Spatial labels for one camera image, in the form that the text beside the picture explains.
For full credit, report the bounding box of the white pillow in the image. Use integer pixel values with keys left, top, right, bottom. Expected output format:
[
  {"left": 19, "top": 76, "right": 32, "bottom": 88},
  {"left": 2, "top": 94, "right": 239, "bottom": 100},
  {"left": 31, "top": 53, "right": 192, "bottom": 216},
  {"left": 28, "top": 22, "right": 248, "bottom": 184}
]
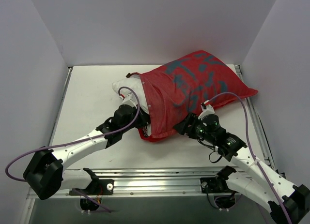
[{"left": 112, "top": 75, "right": 150, "bottom": 133}]

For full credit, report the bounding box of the red printed pillowcase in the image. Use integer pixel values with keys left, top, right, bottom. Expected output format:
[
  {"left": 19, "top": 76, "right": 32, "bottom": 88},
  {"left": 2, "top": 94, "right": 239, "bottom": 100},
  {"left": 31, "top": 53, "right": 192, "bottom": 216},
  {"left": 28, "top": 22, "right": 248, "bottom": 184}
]
[{"left": 123, "top": 50, "right": 258, "bottom": 142}]

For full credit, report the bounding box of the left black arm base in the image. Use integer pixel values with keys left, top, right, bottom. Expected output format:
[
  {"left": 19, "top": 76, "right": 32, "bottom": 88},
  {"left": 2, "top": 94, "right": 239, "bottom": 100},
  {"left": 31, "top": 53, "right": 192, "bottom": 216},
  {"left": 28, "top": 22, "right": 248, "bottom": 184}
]
[{"left": 69, "top": 179, "right": 114, "bottom": 195}]

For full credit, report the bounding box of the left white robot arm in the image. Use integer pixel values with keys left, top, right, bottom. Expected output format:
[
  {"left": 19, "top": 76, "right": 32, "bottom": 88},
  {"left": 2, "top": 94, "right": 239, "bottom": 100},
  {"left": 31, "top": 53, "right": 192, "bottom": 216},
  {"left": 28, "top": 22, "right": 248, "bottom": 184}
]
[{"left": 23, "top": 105, "right": 150, "bottom": 200}]

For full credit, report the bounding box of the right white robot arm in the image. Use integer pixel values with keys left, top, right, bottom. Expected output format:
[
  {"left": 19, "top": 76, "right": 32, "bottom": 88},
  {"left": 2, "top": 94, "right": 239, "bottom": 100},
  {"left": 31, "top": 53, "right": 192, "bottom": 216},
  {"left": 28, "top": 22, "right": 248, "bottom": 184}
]
[{"left": 174, "top": 113, "right": 310, "bottom": 224}]

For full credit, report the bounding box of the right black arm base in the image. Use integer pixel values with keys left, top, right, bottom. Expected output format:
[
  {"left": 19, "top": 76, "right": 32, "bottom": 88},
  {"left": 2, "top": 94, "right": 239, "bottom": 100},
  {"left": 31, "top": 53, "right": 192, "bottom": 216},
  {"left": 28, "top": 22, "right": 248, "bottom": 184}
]
[{"left": 200, "top": 177, "right": 232, "bottom": 194}]

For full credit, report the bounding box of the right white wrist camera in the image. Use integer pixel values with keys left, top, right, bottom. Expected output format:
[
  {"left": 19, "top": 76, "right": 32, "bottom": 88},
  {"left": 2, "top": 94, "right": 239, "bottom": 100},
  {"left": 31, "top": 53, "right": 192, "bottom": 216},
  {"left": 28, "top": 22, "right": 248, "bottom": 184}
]
[{"left": 198, "top": 100, "right": 215, "bottom": 120}]

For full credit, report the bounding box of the aluminium mounting rail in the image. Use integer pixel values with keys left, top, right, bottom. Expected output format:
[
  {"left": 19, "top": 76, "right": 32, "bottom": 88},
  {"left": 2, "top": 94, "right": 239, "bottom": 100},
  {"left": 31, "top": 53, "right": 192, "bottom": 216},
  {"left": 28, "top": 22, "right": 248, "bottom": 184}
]
[{"left": 26, "top": 169, "right": 286, "bottom": 199}]

